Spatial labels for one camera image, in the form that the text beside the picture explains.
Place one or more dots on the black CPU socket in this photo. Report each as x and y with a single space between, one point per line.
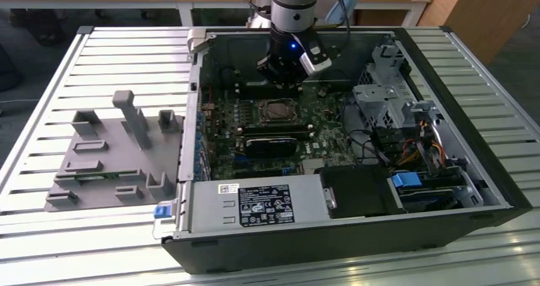
279 121

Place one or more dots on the black disk bay cover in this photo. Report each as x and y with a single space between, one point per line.
359 191

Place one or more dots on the black RAM stick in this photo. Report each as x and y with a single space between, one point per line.
274 134

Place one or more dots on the pale blue teach pendant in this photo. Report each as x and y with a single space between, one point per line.
343 7

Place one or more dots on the black graphics card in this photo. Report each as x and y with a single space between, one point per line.
270 146

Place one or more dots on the green motherboard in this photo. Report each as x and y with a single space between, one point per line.
328 140

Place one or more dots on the silver metal drive cage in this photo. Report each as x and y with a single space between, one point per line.
375 109

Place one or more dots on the small silver heatsink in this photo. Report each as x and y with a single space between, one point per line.
314 165

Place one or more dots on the silver power supply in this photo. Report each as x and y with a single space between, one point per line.
207 200

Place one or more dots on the hard disk in blue carrier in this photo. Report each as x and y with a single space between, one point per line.
406 181

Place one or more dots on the gray parts rack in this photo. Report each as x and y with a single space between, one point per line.
114 146

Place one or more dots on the wooden cabinet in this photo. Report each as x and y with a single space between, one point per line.
486 17

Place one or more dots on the green RAM stick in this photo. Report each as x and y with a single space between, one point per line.
111 175

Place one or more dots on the blue case latch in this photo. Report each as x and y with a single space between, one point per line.
162 211

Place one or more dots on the black PC case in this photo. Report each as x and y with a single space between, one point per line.
295 251

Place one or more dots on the black office chair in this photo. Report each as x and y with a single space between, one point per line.
40 26

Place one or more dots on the white silver wrist camera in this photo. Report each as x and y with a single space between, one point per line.
314 61

